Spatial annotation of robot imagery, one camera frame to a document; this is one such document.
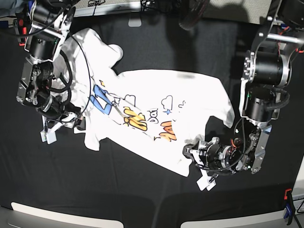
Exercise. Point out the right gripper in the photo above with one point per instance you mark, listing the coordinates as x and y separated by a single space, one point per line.
51 123

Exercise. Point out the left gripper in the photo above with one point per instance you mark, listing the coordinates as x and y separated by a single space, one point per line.
206 156

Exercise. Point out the white printed t-shirt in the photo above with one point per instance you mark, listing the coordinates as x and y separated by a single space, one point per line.
153 113

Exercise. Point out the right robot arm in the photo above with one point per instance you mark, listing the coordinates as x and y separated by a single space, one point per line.
47 76

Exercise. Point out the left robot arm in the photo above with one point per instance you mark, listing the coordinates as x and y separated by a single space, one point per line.
267 70

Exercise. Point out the black table cloth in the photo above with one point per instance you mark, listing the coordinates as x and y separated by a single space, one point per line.
117 184

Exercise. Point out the red blue clamp near right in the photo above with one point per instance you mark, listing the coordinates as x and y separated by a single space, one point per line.
289 211

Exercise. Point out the red black clamp far left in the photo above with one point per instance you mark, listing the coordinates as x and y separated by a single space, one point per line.
20 29

